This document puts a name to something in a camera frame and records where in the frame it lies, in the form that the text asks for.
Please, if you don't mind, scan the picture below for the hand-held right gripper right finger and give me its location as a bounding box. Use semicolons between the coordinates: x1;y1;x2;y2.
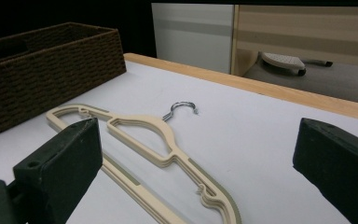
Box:
293;117;358;224

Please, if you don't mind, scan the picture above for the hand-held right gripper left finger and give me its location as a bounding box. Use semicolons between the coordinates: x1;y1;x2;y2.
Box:
12;117;103;224

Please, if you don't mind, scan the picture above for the brown woven basket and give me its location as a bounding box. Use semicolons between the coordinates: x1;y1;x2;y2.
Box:
0;21;128;142

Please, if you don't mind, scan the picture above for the beige plastic clothes hanger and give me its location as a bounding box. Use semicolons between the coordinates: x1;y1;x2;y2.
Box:
45;101;239;224
46;104;241;224
47;105;242;224

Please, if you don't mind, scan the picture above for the white table cover sheet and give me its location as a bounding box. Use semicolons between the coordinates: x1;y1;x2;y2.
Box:
0;60;358;224

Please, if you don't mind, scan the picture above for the wooden table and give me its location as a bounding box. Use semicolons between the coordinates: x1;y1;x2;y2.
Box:
123;52;358;124

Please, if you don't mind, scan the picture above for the light wooden desk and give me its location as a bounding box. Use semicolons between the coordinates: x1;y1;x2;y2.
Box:
230;4;358;77

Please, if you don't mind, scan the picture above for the black curtain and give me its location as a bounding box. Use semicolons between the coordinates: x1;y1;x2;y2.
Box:
0;0;157;59

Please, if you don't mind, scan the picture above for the white cabinet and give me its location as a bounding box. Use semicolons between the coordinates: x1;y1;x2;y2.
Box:
151;3;236;75

